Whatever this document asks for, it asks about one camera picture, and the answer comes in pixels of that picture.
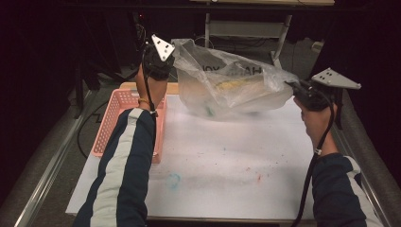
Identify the metal floor rail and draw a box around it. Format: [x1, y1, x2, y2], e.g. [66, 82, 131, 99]
[329, 126, 393, 227]
[13, 90, 97, 227]

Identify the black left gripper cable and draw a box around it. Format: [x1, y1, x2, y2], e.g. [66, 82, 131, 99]
[141, 46, 159, 118]

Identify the white floor box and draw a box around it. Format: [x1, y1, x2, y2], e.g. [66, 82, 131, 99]
[311, 40, 325, 54]

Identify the white metal desk frame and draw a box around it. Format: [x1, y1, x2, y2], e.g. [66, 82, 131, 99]
[188, 0, 336, 83]

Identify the tangle of floor cables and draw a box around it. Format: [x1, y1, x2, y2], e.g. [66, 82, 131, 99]
[131, 23, 152, 55]

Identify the clear plastic smiley bag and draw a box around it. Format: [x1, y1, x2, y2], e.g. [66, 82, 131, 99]
[170, 38, 300, 123]

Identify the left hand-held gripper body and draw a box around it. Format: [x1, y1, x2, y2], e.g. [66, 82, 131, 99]
[142, 33, 176, 81]

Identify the white board mat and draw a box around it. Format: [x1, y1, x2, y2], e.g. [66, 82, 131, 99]
[65, 94, 322, 221]

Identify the black floor cable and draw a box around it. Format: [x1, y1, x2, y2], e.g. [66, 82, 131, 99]
[77, 99, 110, 159]

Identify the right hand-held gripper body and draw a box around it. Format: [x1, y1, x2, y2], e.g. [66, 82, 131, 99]
[292, 66, 362, 112]

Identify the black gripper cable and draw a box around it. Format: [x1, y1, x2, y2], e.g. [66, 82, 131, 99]
[290, 94, 336, 227]
[141, 46, 159, 118]

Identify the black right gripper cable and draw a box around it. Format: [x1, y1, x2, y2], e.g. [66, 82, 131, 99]
[290, 94, 336, 227]

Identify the person's left hand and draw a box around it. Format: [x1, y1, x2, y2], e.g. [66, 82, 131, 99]
[135, 62, 169, 112]

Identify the wooden table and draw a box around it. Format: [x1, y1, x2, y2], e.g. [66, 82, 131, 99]
[119, 81, 181, 96]

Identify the pink plastic basket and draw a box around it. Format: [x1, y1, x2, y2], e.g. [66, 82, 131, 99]
[91, 88, 167, 166]

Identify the person's right hand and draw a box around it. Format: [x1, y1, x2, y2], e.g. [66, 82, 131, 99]
[293, 97, 339, 157]

